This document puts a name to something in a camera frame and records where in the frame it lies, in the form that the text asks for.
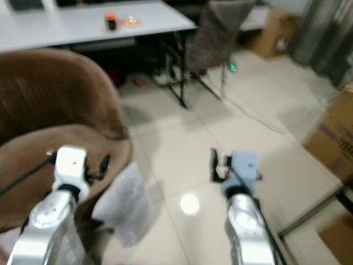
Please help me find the white grey pillow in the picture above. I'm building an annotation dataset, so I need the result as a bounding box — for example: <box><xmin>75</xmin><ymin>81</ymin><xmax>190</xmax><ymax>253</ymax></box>
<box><xmin>92</xmin><ymin>162</ymin><xmax>153</xmax><ymax>247</ymax></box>

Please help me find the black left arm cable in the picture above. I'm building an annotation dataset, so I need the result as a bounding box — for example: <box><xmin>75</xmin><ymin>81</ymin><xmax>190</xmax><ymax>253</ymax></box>
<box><xmin>0</xmin><ymin>152</ymin><xmax>59</xmax><ymax>198</ymax></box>

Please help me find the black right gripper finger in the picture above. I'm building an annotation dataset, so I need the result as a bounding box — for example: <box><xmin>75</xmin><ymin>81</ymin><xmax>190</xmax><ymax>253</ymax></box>
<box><xmin>209</xmin><ymin>147</ymin><xmax>222</xmax><ymax>184</ymax></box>

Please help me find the grey metal bar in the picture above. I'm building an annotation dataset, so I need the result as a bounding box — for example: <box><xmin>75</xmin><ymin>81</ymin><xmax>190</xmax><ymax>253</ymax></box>
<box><xmin>277</xmin><ymin>184</ymin><xmax>353</xmax><ymax>239</ymax></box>

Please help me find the small orange yellow item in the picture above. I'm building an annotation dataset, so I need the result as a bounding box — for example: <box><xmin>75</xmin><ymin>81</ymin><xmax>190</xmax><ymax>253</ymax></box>
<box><xmin>124</xmin><ymin>16</ymin><xmax>142</xmax><ymax>28</ymax></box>

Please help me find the grey curtain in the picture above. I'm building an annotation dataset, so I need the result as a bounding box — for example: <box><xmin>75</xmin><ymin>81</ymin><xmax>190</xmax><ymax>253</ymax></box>
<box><xmin>289</xmin><ymin>0</ymin><xmax>353</xmax><ymax>90</ymax></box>

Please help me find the large printed cardboard box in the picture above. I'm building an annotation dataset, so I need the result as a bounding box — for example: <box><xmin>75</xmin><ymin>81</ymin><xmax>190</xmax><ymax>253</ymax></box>
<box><xmin>303</xmin><ymin>84</ymin><xmax>353</xmax><ymax>186</ymax></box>

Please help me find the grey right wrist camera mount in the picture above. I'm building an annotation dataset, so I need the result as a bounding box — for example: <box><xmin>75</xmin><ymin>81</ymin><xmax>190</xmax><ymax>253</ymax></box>
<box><xmin>224</xmin><ymin>151</ymin><xmax>263</xmax><ymax>192</ymax></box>

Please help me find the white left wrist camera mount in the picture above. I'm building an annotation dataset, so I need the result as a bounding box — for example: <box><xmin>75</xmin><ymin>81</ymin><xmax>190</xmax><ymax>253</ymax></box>
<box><xmin>55</xmin><ymin>146</ymin><xmax>89</xmax><ymax>193</ymax></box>

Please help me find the plain brown cardboard box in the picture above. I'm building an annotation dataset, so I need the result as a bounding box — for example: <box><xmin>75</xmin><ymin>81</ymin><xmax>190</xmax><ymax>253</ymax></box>
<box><xmin>318</xmin><ymin>214</ymin><xmax>353</xmax><ymax>265</ymax></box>

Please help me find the small cardboard box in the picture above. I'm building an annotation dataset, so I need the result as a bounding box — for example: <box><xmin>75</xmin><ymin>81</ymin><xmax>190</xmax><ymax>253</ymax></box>
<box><xmin>247</xmin><ymin>8</ymin><xmax>302</xmax><ymax>59</ymax></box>

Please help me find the white folding table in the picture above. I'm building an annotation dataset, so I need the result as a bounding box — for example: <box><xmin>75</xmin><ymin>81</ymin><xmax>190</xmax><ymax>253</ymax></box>
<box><xmin>0</xmin><ymin>0</ymin><xmax>198</xmax><ymax>109</ymax></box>

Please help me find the black and orange small container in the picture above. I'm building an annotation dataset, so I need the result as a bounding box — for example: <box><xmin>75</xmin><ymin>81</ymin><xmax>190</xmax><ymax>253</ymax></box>
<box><xmin>105</xmin><ymin>13</ymin><xmax>118</xmax><ymax>31</ymax></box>

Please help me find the brown velvet sofa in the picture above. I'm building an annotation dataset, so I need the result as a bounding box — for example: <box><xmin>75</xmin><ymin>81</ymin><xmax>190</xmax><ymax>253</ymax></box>
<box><xmin>0</xmin><ymin>48</ymin><xmax>133</xmax><ymax>232</ymax></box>

